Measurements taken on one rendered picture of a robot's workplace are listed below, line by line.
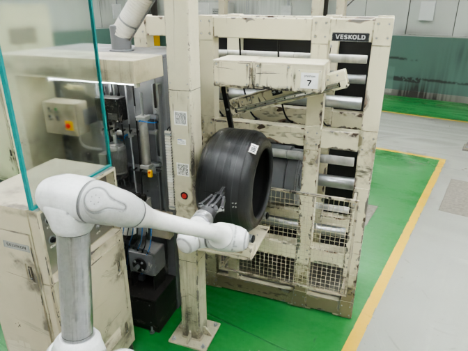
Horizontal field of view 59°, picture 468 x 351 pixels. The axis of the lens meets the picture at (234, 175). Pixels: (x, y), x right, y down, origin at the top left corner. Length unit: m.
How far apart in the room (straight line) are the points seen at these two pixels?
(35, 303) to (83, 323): 0.74
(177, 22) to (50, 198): 1.14
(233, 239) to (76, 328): 0.62
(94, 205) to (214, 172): 0.95
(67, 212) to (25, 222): 0.69
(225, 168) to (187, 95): 0.43
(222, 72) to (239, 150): 0.51
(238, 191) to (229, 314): 1.35
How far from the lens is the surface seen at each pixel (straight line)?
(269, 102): 2.40
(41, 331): 2.31
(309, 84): 2.20
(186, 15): 2.09
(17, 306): 2.31
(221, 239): 1.56
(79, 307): 1.45
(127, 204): 1.20
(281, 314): 3.14
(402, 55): 10.94
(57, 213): 1.30
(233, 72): 2.30
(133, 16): 2.57
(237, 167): 1.98
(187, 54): 2.10
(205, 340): 2.92
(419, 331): 3.26
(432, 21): 10.88
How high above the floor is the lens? 2.06
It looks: 23 degrees down
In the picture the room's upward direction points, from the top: straight up
